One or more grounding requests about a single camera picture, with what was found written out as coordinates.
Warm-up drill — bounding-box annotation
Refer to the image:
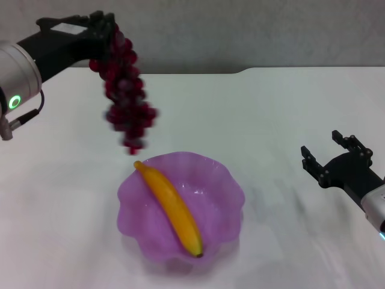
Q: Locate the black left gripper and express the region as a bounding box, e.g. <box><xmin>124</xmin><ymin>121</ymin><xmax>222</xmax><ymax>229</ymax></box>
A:
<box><xmin>16</xmin><ymin>10</ymin><xmax>117</xmax><ymax>85</ymax></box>

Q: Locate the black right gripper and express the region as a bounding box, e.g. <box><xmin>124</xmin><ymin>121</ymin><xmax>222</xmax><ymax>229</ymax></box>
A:
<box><xmin>300</xmin><ymin>129</ymin><xmax>385</xmax><ymax>209</ymax></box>

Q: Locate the dark red grape bunch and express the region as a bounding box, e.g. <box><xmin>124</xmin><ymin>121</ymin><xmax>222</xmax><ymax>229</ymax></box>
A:
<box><xmin>88</xmin><ymin>23</ymin><xmax>161</xmax><ymax>156</ymax></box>

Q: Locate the yellow banana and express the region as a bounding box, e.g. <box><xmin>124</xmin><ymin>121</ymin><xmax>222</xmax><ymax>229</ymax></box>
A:
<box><xmin>133</xmin><ymin>160</ymin><xmax>205</xmax><ymax>258</ymax></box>

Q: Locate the purple wavy plastic bowl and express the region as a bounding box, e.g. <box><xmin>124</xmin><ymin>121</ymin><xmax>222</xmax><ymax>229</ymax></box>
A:
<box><xmin>117</xmin><ymin>151</ymin><xmax>246</xmax><ymax>269</ymax></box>

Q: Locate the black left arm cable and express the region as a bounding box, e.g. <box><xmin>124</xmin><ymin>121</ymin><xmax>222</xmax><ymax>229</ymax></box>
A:
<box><xmin>1</xmin><ymin>90</ymin><xmax>46</xmax><ymax>141</ymax></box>

